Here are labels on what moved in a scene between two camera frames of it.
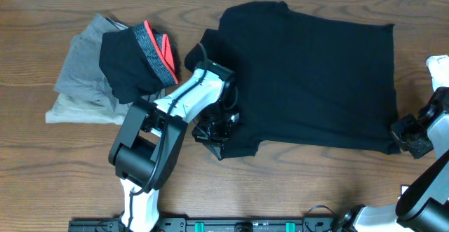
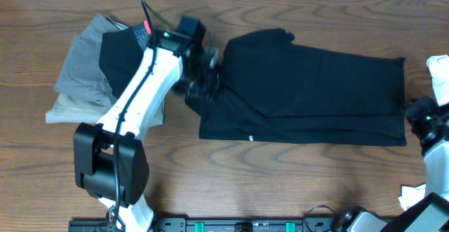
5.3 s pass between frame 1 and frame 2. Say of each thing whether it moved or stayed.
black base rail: stayed
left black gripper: moved
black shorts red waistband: stayed
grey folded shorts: stayed
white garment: stayed
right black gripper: moved
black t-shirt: moved
